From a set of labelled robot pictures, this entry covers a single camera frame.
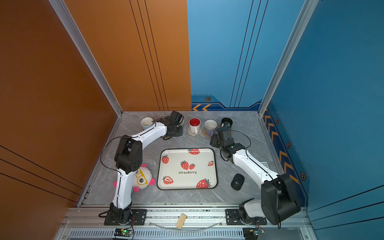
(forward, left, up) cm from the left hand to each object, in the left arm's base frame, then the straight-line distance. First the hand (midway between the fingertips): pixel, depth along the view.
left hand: (179, 130), depth 101 cm
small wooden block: (-52, -5, -6) cm, 52 cm away
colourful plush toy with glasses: (-34, +17, +1) cm, 38 cm away
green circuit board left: (-56, +23, -8) cm, 61 cm away
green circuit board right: (-56, -38, -6) cm, 68 cm away
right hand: (-11, -23, +8) cm, 27 cm away
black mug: (+6, -32, +3) cm, 33 cm away
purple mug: (+5, -21, -1) cm, 22 cm away
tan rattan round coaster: (+1, -17, -4) cm, 18 cm away
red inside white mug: (+4, -10, +1) cm, 11 cm away
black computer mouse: (-33, -35, -4) cm, 48 cm away
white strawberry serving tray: (-24, -7, -7) cm, 26 cm away
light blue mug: (+3, +22, +4) cm, 23 cm away
